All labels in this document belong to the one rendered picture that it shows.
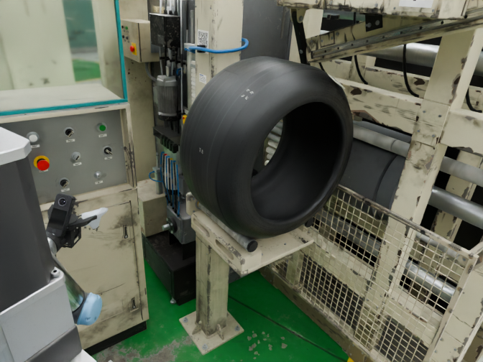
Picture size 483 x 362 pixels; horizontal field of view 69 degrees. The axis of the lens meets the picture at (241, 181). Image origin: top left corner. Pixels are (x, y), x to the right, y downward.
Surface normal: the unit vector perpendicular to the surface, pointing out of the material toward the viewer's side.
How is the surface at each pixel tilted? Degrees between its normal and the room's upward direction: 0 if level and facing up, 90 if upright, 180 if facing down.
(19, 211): 90
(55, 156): 90
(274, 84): 47
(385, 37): 90
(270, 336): 0
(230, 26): 90
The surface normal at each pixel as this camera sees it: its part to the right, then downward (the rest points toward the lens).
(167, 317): 0.06, -0.89
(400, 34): -0.81, 0.23
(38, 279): 0.83, 0.30
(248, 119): -0.03, -0.03
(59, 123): 0.59, 0.40
